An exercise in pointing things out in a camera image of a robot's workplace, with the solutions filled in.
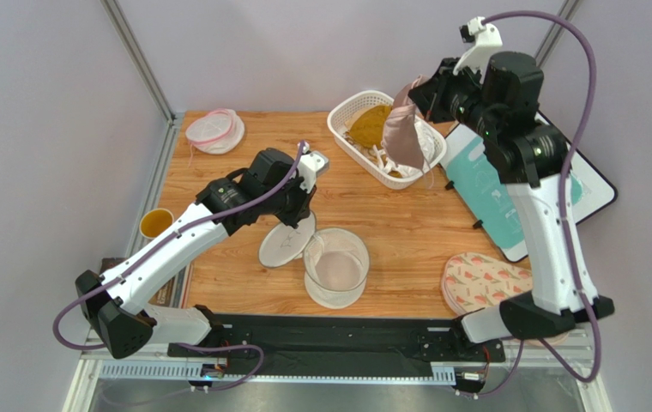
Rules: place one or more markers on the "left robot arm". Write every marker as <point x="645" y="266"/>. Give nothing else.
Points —
<point x="116" y="303"/>

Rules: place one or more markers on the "white plastic basket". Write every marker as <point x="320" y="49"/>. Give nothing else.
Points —
<point x="363" y="156"/>

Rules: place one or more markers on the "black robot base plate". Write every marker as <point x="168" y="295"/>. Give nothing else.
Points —
<point x="344" y="347"/>

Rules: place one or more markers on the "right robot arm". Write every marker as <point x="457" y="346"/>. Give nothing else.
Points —
<point x="500" y="105"/>

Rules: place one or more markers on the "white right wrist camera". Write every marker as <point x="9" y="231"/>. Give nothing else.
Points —
<point x="483" y="41"/>

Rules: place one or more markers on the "white bra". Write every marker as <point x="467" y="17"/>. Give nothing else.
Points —
<point x="386" y="165"/>

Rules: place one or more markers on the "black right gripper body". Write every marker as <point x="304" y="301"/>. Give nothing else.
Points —
<point x="434" y="94"/>

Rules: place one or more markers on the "white pink-trimmed mesh laundry bag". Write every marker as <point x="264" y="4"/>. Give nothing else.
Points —
<point x="218" y="132"/>

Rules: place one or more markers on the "mustard yellow bra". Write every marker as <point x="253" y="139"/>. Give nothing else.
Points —
<point x="379" y="114"/>

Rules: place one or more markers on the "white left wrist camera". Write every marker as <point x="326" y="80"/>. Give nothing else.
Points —
<point x="312" y="165"/>

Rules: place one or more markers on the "white teal folding board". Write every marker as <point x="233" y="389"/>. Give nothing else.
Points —
<point x="477" y="183"/>

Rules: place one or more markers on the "pink satin bra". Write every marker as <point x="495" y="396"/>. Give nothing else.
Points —
<point x="400" y="141"/>

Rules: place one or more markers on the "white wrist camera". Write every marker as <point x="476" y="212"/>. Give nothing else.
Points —
<point x="483" y="41"/>
<point x="312" y="165"/>

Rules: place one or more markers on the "patterned mug with tea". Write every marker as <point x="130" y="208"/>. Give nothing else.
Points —
<point x="155" y="222"/>

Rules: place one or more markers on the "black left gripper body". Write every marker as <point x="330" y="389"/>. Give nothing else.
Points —
<point x="293" y="199"/>

